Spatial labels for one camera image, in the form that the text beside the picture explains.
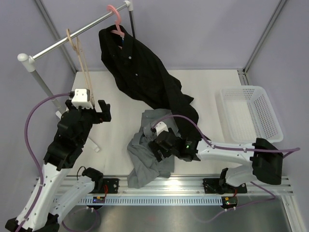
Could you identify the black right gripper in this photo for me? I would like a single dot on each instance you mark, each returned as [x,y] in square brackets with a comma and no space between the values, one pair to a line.
[155,147]

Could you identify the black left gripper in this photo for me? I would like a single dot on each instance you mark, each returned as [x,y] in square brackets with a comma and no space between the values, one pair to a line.
[104,108]

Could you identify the grey shirt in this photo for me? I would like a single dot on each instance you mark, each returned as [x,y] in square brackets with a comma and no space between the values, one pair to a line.
[146,167]

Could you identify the beige plastic hanger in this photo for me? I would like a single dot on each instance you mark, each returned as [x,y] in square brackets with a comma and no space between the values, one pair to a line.
[77,47]

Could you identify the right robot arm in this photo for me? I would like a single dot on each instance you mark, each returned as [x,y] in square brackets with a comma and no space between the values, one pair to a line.
[260,160]

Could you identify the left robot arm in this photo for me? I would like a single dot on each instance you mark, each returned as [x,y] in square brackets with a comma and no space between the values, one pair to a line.
[41,213]

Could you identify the black shirt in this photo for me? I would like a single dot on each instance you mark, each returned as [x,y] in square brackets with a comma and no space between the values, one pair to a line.
[140,74]

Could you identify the pink plastic hanger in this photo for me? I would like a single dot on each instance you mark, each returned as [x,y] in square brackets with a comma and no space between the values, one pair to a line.
[117,22]

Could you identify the white plastic basket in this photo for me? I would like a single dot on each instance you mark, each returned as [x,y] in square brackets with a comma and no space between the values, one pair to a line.
[245,114]

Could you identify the metal clothes rack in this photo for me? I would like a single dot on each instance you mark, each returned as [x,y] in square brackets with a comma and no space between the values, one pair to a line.
[29,61]

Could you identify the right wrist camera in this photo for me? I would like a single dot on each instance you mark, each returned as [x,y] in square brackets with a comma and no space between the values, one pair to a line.
[159,128]

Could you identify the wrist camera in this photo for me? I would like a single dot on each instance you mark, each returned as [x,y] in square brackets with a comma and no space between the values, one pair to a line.
[159,128]
[80,98]

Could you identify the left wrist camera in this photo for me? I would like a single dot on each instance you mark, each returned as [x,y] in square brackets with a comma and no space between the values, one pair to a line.
[80,98]

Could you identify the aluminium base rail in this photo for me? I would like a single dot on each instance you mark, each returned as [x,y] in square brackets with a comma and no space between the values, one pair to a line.
[192,185]

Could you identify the white slotted cable duct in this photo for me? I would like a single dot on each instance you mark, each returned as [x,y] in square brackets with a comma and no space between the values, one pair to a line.
[151,200]

